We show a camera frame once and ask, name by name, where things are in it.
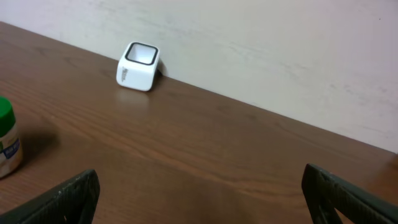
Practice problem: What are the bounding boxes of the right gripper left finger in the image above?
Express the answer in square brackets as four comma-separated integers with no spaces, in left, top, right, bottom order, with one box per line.
[1,169,100,224]

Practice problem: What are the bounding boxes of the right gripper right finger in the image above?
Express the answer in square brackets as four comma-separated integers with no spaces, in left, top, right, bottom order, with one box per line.
[302,164,397,224]

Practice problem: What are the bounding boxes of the green lid jar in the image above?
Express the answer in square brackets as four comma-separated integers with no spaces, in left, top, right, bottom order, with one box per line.
[1,96,23,178]

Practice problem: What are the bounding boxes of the white barcode scanner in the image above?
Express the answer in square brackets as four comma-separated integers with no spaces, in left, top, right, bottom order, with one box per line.
[116,42,160,91]

